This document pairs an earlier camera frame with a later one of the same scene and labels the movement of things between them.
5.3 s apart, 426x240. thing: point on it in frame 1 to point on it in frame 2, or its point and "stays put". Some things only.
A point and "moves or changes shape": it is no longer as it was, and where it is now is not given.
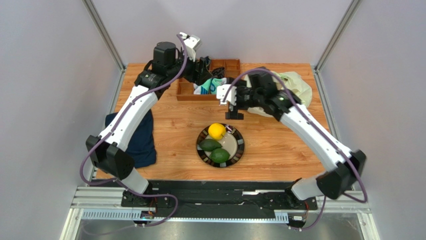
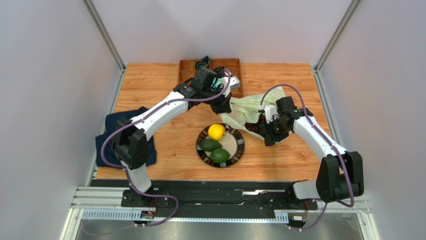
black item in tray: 218,72 stays put
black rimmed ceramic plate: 232,141 stays put
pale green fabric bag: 298,84 moves or changes shape
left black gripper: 199,74 to 224,106
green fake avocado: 209,144 stays put
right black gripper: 240,102 to 266,129
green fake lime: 219,155 stays put
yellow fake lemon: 216,131 stays put
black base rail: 267,198 stays put
